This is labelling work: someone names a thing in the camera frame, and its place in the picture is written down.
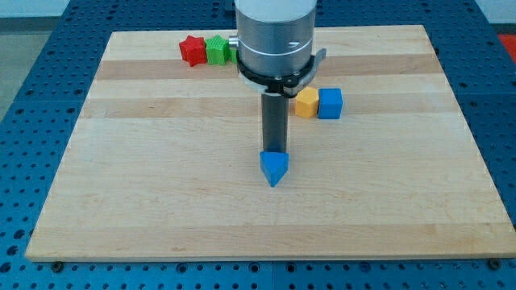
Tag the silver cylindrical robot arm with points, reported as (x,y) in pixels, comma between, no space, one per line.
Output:
(275,37)

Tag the green block behind arm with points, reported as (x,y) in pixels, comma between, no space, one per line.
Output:
(234,55)

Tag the blue triangle block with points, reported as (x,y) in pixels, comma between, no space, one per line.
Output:
(274,166)

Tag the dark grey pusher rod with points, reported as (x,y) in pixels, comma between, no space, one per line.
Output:
(274,122)

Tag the yellow hexagon block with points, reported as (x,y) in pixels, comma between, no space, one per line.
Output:
(306,104)

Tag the blue cube block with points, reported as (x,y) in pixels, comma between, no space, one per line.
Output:
(330,103)

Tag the wooden board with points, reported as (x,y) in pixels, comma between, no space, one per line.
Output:
(163,163)

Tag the green star block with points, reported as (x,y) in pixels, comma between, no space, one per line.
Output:
(217,50)

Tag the red star block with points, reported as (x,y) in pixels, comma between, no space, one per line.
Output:
(193,50)

